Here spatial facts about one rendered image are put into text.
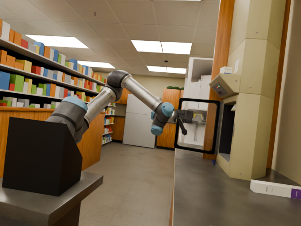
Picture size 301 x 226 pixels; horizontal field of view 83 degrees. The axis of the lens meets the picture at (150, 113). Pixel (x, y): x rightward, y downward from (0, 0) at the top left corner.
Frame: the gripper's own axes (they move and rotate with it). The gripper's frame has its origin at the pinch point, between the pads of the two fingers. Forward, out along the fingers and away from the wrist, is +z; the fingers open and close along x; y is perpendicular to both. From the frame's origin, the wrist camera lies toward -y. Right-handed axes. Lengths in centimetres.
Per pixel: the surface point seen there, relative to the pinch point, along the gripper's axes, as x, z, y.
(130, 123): 473, -175, -45
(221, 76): -14.2, 3.3, 27.5
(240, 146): -14.4, 17.7, -9.6
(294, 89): 13, 57, 29
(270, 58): -9, 30, 41
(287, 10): 23, 52, 88
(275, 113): 23, 52, 13
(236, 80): -14.6, 11.6, 26.0
